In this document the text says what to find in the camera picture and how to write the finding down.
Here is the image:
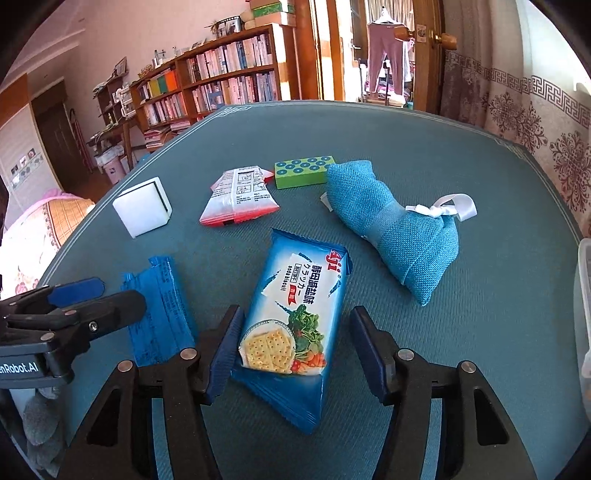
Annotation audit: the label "green block with blue dots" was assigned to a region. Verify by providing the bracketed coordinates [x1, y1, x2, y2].
[274, 156, 338, 190]

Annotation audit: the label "blue snack wrapper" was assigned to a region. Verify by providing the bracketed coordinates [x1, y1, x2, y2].
[121, 255, 197, 368]

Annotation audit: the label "grey fuzzy cloth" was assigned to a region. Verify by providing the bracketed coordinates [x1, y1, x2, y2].
[22, 392, 66, 477]

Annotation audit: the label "pink storage bin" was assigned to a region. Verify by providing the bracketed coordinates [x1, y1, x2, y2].
[102, 157, 127, 185]

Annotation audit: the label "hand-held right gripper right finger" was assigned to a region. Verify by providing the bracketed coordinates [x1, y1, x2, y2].
[349, 305, 539, 480]

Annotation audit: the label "rows of shelved books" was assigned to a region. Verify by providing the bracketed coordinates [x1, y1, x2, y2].
[139, 34, 280, 139]

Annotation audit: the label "patterned white curtain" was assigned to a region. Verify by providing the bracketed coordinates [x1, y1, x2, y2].
[438, 0, 591, 232]

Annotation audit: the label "stack of cardboard boxes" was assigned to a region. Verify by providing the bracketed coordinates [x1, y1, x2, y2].
[244, 0, 297, 28]

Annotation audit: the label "wooden bookshelf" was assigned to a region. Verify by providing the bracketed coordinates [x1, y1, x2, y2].
[129, 23, 301, 148]

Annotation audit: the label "mauve hanging pants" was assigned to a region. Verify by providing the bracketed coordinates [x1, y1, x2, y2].
[366, 19, 408, 101]

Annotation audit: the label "wooden door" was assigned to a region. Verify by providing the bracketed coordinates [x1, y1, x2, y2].
[412, 0, 445, 114]

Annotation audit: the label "clear plastic bowl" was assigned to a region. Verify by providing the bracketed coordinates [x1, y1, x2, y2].
[573, 237, 591, 370]

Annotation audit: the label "blue cracker packet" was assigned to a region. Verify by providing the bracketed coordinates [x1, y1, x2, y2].
[231, 228, 351, 435]

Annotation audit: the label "white red printed packet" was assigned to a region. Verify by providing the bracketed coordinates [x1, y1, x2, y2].
[199, 167, 280, 228]

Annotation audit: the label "white square box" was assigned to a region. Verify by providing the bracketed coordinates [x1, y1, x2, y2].
[113, 178, 173, 239]

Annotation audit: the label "small wooden shelf unit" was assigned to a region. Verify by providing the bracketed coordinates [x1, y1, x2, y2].
[91, 74, 139, 172]

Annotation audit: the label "blue woven cloth pouch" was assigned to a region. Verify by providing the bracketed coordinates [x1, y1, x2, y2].
[320, 160, 478, 306]

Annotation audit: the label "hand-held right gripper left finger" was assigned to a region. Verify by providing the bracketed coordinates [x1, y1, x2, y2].
[58, 304, 246, 480]

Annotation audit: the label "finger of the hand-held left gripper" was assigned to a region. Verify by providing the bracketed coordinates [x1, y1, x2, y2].
[0, 276, 107, 320]
[6, 290, 147, 359]

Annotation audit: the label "pink floral bed blanket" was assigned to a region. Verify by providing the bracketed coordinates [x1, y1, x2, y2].
[0, 189, 96, 299]

